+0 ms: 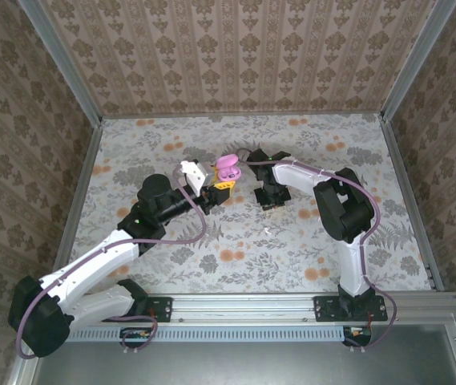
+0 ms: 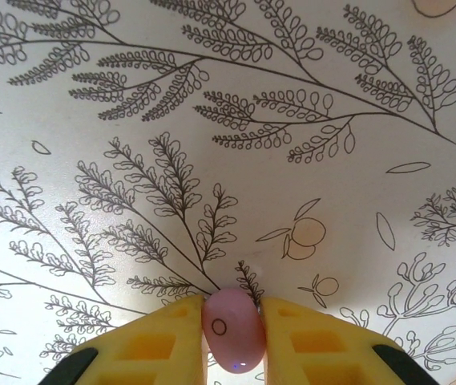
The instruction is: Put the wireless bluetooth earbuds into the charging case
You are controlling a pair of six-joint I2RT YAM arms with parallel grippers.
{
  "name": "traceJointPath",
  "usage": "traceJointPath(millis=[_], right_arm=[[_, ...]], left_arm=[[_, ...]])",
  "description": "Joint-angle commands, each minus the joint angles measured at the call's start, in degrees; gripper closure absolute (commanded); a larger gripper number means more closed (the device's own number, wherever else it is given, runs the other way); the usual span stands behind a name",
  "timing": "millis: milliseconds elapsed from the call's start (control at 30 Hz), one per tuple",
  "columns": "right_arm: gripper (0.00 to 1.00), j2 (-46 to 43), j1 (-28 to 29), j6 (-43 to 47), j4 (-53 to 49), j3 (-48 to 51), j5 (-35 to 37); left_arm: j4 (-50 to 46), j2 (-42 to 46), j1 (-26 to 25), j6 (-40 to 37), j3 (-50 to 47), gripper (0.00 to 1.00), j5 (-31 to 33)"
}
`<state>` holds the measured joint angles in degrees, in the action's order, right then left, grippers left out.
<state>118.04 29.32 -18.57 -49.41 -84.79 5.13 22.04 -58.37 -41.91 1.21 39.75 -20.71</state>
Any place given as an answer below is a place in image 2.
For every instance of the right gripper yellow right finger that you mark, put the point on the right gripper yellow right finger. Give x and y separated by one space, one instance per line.
324 349

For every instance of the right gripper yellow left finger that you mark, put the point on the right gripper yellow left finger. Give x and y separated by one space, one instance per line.
151 349

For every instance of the floral patterned table cover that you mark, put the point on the floral patterned table cover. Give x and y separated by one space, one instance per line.
227 160

